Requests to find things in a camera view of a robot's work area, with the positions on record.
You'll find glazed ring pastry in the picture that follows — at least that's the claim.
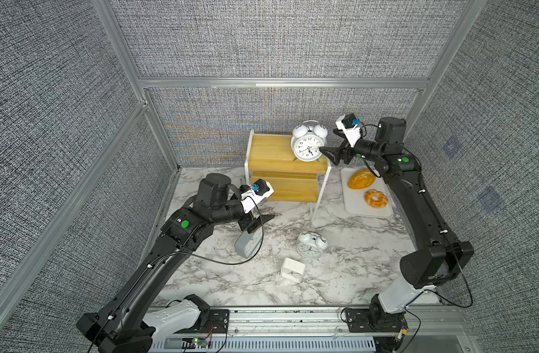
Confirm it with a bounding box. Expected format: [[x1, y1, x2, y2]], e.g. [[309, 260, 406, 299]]
[[364, 190, 389, 209]]

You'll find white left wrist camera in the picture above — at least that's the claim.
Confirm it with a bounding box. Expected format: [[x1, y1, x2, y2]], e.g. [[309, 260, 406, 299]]
[[241, 179, 274, 214]]

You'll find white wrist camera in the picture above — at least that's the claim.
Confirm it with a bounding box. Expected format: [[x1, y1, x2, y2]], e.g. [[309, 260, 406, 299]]
[[336, 113, 362, 148], [241, 179, 274, 214]]

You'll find yellow wooden two-tier shelf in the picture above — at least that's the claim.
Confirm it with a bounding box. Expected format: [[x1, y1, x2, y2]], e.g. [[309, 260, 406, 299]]
[[244, 130, 331, 217]]

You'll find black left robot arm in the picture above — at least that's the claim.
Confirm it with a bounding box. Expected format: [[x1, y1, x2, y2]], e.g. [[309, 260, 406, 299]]
[[76, 173, 274, 352]]

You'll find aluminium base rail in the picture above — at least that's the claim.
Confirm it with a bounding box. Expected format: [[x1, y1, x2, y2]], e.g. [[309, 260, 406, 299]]
[[96, 305, 482, 353]]

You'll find white twin-bell alarm clock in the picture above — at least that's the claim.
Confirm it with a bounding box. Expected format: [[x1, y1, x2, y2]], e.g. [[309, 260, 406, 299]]
[[291, 120, 328, 162]]

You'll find white cube digital clock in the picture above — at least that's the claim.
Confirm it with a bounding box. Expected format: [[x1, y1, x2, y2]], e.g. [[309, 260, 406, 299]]
[[280, 257, 306, 283]]

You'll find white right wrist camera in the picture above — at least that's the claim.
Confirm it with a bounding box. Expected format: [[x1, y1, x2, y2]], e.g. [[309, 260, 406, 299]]
[[336, 113, 362, 148]]

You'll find grey rectangular digital clock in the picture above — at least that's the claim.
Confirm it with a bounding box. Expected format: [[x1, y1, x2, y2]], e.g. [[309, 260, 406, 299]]
[[235, 227, 263, 259]]

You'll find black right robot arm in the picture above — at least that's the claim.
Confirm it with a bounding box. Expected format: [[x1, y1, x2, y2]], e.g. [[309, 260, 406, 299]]
[[320, 113, 474, 332]]

